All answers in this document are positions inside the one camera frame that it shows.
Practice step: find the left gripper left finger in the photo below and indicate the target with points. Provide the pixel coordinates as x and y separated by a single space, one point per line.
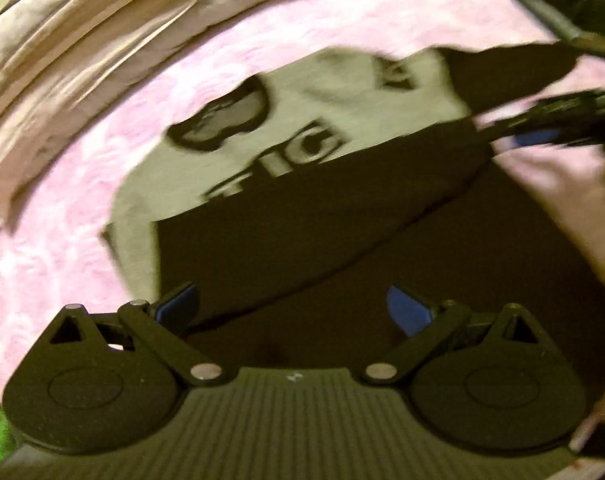
177 307

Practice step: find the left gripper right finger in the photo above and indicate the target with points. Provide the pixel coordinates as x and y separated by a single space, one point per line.
411 311

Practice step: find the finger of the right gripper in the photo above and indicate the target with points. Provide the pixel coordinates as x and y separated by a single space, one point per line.
578 111
571 139

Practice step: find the black and grey sweater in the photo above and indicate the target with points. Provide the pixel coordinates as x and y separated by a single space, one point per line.
296 202

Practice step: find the pink rose blanket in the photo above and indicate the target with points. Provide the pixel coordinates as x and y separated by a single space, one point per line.
132 110

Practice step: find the pink ruffled pillow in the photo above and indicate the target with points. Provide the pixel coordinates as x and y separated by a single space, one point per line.
63 62

